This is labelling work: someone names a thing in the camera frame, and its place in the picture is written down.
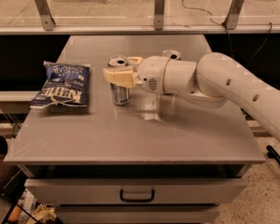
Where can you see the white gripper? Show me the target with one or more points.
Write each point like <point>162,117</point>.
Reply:
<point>151,72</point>

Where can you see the silver redbull can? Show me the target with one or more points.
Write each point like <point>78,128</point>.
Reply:
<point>120,95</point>

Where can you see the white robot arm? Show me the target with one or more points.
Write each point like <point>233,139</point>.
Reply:
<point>211,82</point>

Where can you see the gold lacroix can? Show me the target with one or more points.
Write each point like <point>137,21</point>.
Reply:
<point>172,54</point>

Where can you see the blue kettle chip bag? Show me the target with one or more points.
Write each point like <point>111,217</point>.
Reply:
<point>66,84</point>

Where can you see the snack bag on floor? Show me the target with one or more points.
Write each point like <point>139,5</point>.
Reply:
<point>43,214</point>

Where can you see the grey cabinet drawer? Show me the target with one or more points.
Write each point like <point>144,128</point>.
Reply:
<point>106,191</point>

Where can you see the lower grey drawer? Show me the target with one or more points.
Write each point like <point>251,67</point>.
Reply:
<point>156,214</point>

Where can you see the black stand leg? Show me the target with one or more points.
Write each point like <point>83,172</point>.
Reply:
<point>272,154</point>

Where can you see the middle metal railing bracket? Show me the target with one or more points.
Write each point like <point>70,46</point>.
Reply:
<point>158,14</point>

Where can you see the metal railing bracket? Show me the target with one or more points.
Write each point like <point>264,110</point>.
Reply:
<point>158,14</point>
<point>46,18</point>
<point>232,18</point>

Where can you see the right metal railing bracket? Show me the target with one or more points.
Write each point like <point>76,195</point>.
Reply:
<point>232,18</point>

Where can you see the left metal railing bracket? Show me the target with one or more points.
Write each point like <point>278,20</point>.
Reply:
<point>46,18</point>

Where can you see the black drawer handle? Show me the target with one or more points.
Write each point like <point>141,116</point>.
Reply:
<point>136,197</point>

